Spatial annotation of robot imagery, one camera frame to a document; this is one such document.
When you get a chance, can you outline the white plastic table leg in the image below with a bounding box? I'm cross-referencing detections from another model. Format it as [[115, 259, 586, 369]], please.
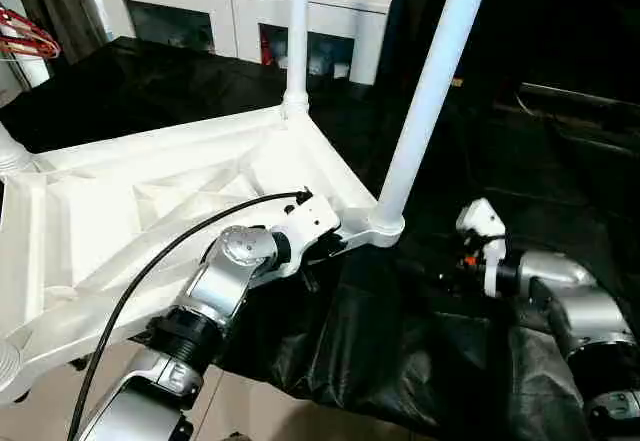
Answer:
[[366, 0, 498, 238], [0, 342, 26, 388], [0, 122, 35, 176], [280, 0, 313, 118]]

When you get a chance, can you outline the white plastic table top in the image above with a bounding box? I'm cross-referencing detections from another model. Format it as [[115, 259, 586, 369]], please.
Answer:
[[0, 104, 407, 408]]

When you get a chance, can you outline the white patterned jug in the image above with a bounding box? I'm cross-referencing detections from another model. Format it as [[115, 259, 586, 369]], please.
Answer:
[[308, 47, 332, 77]]

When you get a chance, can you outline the black flat monitor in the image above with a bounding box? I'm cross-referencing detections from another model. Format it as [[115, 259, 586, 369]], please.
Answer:
[[516, 82, 640, 123]]

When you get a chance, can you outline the black work mat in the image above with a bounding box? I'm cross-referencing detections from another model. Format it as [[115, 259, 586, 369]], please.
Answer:
[[0, 35, 640, 441]]

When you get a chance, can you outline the black speaker cabinet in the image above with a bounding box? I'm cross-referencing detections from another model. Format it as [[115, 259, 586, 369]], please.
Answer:
[[384, 0, 521, 100]]

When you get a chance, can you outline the white plastic bin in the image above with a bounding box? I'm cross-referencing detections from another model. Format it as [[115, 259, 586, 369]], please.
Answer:
[[16, 57, 52, 91]]

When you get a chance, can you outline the grey curtain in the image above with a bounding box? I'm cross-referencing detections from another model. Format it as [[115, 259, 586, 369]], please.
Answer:
[[9, 0, 110, 66]]

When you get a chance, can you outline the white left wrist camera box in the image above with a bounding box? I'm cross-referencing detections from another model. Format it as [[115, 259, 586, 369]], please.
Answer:
[[271, 189, 343, 281]]

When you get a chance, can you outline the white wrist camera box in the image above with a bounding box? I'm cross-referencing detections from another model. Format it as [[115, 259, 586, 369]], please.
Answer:
[[271, 189, 343, 281], [454, 196, 510, 299]]

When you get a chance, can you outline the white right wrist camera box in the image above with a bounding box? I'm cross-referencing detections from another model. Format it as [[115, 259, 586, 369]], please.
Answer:
[[454, 196, 510, 299]]

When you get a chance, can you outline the red wire bundle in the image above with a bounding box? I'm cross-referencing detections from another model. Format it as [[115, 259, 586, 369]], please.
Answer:
[[0, 5, 63, 62]]

